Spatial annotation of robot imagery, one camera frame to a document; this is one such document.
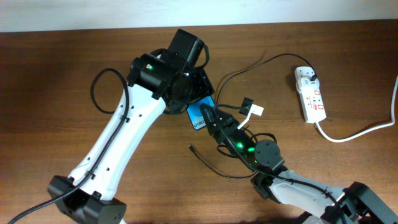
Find blue Galaxy smartphone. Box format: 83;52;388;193
186;96;215;131

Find black USB charging cable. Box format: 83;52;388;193
187;53;318;180

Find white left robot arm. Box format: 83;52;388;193
47;52;214;223

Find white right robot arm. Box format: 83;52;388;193
200;105;397;223

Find white charger plug adapter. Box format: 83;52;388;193
296;77;320;93

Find white power strip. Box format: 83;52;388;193
294;66;327;124

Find white power strip cord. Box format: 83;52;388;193
313;74;398;143

